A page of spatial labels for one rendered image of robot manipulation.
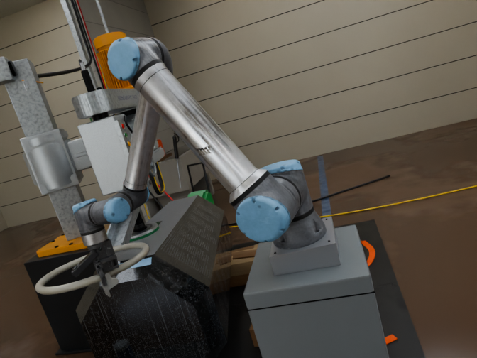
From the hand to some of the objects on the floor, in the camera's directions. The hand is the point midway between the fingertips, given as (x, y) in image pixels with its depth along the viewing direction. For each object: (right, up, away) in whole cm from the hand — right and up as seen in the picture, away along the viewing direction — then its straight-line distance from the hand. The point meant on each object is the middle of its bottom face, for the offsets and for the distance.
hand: (106, 292), depth 151 cm
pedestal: (-45, -70, +154) cm, 175 cm away
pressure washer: (+22, -25, +266) cm, 268 cm away
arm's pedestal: (+98, -62, +4) cm, 117 cm away
